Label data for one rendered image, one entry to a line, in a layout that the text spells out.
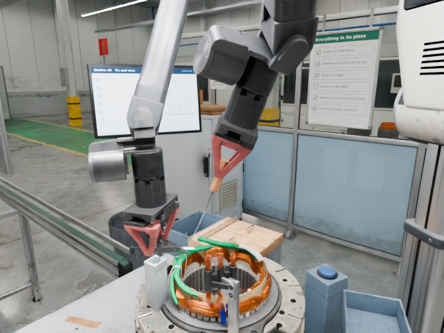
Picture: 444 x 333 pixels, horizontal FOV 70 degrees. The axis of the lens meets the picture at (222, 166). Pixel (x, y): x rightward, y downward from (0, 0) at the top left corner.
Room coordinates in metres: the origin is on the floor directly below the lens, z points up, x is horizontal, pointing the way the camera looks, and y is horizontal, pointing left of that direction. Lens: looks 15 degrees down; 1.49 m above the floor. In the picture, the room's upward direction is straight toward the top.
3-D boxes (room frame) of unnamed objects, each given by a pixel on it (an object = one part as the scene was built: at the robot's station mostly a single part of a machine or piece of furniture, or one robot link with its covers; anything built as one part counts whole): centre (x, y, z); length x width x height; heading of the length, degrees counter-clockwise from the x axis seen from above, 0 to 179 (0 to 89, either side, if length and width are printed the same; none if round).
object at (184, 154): (3.27, 0.31, 0.60); 1.02 x 0.55 x 1.20; 50
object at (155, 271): (0.50, 0.12, 1.14); 0.03 x 0.03 x 0.09; 56
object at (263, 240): (0.82, -0.04, 1.05); 0.20 x 0.19 x 0.02; 53
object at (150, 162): (0.57, 0.14, 1.34); 0.07 x 0.06 x 0.07; 104
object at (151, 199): (0.58, 0.14, 1.28); 0.10 x 0.07 x 0.07; 162
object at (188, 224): (0.92, 0.08, 0.92); 0.17 x 0.11 x 0.28; 143
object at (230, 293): (0.40, -0.01, 1.20); 0.02 x 0.01 x 0.03; 48
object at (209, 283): (0.41, 0.00, 1.21); 0.04 x 0.04 x 0.03; 56
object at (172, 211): (0.59, 0.13, 1.21); 0.07 x 0.07 x 0.09; 72
